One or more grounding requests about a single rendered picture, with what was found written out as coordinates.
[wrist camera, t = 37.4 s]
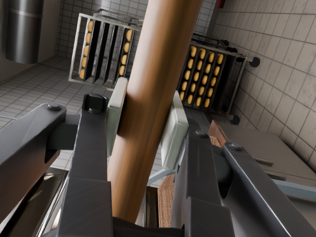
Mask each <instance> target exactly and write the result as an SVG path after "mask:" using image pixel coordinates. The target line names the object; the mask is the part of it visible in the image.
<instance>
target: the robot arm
mask: <svg viewBox="0 0 316 237"><path fill-rule="evenodd" d="M128 81H129V80H127V78H124V77H120V78H119V79H118V81H117V83H116V86H115V88H114V91H113V93H112V96H111V99H110V100H109V99H108V97H106V96H104V95H100V94H96V93H87V94H84V99H83V104H82V110H81V114H66V112H67V109H66V107H64V106H62V105H59V104H57V103H44V104H41V105H40V106H38V107H36V108H35V109H33V110H32V111H30V112H28V113H27V114H25V115H24V116H22V117H21V118H19V119H17V120H16V121H14V122H13V123H11V124H10V125H8V126H6V127H5V128H3V129H2V130H0V224H1V223H2V222H3V221H4V220H5V219H6V217H7V216H8V215H9V214H10V213H11V212H12V210H13V209H14V208H15V207H16V206H17V204H18V203H19V202H20V201H21V200H22V199H23V197H24V196H25V195H26V194H27V193H28V191H29V190H30V189H31V188H32V187H33V186H34V184H35V183H36V182H37V181H38V180H39V179H40V177H41V176H42V175H43V174H44V173H45V172H46V171H47V169H48V168H49V167H50V166H51V165H52V164H53V162H54V161H55V160H56V159H57V158H58V157H59V155H60V152H61V150H73V155H72V159H71V166H70V170H69V175H68V177H67V182H66V187H65V191H64V196H63V202H62V207H61V211H60V216H59V221H58V226H57V227H56V228H54V229H52V230H50V231H49V232H47V233H45V234H43V235H42V236H40V237H316V230H315V229H314V228H313V227H312V225H311V224H310V223H309V222H308V221H307V220H306V218H305V217H304V216H303V215H302V214H301V213H300V211H299V210H298V209H297V208H296V207H295V206H294V204H293V203H292V202H291V201H290V200H289V198H288V197H287V196H286V195H285V194H284V193H283V192H282V191H281V190H280V188H279V187H278V186H277V185H276V184H275V183H274V181H273V180H272V179H271V178H270V177H269V175H268V174H267V173H266V172H265V171H264V170H263V169H262V167H261V166H260V165H259V164H258V163H257V161H256V160H255V159H254V158H253V157H252V156H251V154H250V153H249V152H248V151H247V150H246V149H245V148H244V147H242V146H241V145H240V144H238V143H235V142H225V143H224V144H223V147H222V148H221V147H218V146H216V145H213V144H212V143H211V138H210V136H209V135H208V134H206V133H204V132H203V131H201V129H200V126H199V123H198V122H197V121H195V120H194V119H191V118H187V117H186V115H185V112H184V109H183V105H182V102H181V99H180V96H179V93H178V91H177V90H176V91H175V94H174V98H173V101H172V104H171V107H170V111H169V114H168V117H167V120H166V124H165V128H164V131H163V134H162V137H161V156H162V167H163V168H164V169H165V170H170V171H173V170H175V168H176V165H177V162H178V166H177V169H176V172H175V175H174V179H173V183H174V195H173V203H172V212H171V220H170V227H169V228H145V227H142V226H139V225H137V224H134V223H131V222H129V221H126V220H123V219H121V218H118V217H113V216H112V198H111V181H107V158H109V156H111V155H112V151H113V147H114V143H115V139H116V135H117V130H118V126H119V121H120V116H121V112H122V108H123V104H124V100H125V96H126V90H127V85H128Z"/></svg>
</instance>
